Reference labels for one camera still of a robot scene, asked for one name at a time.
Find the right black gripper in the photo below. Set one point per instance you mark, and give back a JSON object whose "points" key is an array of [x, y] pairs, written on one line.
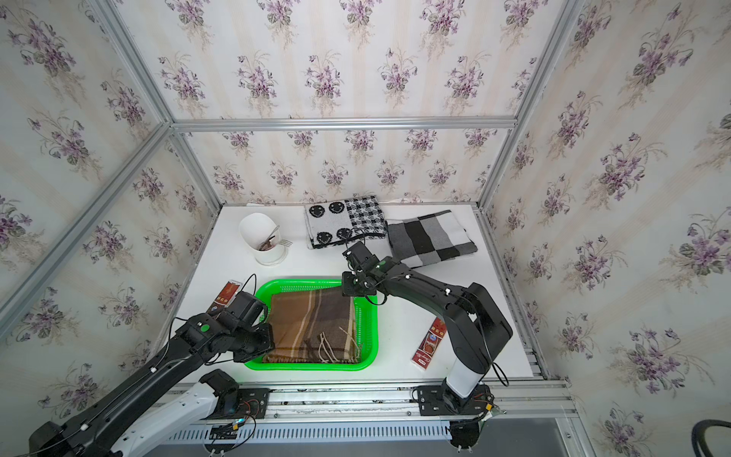
{"points": [[345, 289]]}

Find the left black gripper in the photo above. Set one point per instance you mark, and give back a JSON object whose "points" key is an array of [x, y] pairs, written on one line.
{"points": [[267, 345]]}

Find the brown plaid scarf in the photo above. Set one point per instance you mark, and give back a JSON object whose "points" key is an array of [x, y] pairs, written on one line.
{"points": [[313, 327]]}

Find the white black smiley scarf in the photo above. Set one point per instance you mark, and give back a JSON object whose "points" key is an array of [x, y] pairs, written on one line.
{"points": [[340, 222]]}

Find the black grey checked scarf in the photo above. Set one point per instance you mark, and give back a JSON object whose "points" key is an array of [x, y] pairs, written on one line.
{"points": [[429, 239]]}

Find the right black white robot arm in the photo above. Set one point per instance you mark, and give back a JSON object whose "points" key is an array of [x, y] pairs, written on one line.
{"points": [[476, 327]]}

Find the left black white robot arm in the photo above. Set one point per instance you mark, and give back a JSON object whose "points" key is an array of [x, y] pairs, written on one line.
{"points": [[123, 423]]}

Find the green plastic mesh basket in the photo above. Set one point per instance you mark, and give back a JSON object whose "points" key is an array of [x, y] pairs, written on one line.
{"points": [[366, 325]]}

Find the red packet on left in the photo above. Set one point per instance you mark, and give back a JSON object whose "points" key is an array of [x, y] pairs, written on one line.
{"points": [[224, 297]]}

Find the red packet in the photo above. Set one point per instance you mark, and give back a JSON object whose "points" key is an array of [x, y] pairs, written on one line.
{"points": [[425, 352], [224, 297]]}

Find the red packet on right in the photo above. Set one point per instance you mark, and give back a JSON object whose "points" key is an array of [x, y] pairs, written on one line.
{"points": [[425, 352]]}

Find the white cup with utensils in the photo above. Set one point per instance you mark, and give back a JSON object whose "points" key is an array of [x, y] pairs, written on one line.
{"points": [[264, 239]]}

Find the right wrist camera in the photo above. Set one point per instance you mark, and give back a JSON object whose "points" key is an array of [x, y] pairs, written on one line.
{"points": [[359, 258]]}

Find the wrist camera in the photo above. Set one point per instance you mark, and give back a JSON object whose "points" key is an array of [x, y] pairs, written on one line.
{"points": [[359, 258], [246, 308]]}

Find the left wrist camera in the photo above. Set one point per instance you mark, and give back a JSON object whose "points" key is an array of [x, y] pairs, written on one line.
{"points": [[246, 308]]}

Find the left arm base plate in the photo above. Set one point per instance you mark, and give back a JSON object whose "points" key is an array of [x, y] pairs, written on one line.
{"points": [[243, 403]]}

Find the small circuit board with wires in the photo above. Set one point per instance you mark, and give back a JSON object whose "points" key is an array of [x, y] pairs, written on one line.
{"points": [[228, 432]]}

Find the aluminium front rail frame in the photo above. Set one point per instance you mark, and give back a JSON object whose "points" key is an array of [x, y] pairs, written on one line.
{"points": [[324, 414]]}

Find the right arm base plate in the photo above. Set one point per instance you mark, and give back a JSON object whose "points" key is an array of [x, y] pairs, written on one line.
{"points": [[433, 400]]}

